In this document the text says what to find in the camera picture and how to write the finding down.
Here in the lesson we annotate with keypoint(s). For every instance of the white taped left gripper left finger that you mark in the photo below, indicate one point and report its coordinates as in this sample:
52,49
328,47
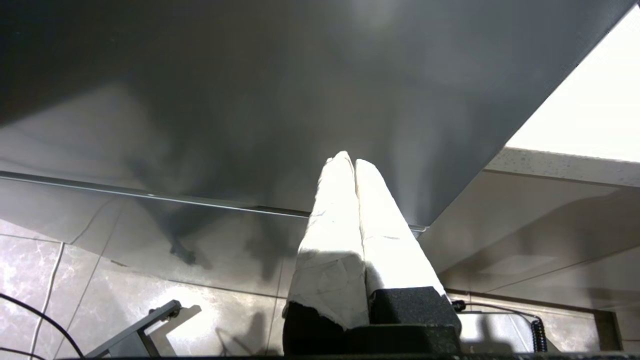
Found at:
332,260

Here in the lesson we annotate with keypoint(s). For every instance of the grey metal bracket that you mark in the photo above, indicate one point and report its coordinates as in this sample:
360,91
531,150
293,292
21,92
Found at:
135,335

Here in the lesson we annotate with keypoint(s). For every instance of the grey under-counter cabinet front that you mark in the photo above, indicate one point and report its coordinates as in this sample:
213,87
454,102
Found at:
525,225

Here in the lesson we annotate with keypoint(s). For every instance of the glossy grey kick panel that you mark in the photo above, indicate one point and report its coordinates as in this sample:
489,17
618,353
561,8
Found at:
150,240

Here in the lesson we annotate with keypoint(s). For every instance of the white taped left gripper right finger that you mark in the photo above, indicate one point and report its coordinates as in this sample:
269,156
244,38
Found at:
395,260

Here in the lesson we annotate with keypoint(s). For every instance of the grey tall cabinet door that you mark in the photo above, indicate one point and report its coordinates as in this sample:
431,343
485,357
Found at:
250,100

